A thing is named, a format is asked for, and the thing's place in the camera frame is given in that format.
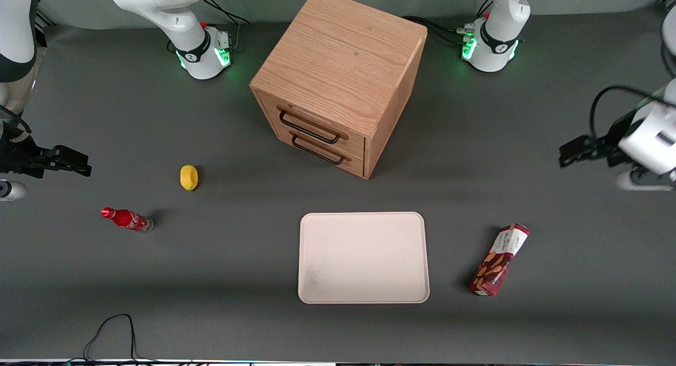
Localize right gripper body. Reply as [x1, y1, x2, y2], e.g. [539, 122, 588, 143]
[0, 136, 54, 177]

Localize red cookie box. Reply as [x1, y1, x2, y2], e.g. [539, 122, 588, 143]
[467, 223, 531, 297]

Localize beige plastic tray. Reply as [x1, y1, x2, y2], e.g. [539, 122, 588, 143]
[298, 212, 430, 305]

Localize red cola bottle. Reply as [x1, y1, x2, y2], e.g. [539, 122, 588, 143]
[100, 207, 155, 233]

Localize yellow lemon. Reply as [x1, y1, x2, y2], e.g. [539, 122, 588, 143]
[180, 165, 200, 191]

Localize wooden drawer front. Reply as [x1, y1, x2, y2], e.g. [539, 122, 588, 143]
[256, 90, 368, 158]
[272, 127, 366, 178]

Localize wooden drawer cabinet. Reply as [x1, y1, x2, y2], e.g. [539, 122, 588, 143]
[249, 0, 428, 180]

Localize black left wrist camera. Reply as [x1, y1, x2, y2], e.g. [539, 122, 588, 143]
[597, 110, 643, 156]

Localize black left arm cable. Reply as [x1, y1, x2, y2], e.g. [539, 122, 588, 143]
[588, 86, 667, 145]

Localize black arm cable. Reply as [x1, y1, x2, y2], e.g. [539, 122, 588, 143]
[0, 106, 32, 135]
[588, 86, 667, 145]

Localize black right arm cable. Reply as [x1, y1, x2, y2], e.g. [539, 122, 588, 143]
[0, 106, 32, 135]

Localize black looped table cable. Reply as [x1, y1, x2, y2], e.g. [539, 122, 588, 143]
[63, 313, 212, 364]

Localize black left base cables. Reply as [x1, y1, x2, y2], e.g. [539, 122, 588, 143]
[404, 0, 494, 45]

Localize black base cables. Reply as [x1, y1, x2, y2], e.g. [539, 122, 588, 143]
[201, 0, 252, 52]
[404, 0, 494, 45]

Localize black right base cables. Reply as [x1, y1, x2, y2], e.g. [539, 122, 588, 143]
[201, 0, 252, 52]

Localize black metal drawer handle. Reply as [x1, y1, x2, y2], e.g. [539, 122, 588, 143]
[278, 106, 350, 145]
[289, 129, 352, 166]

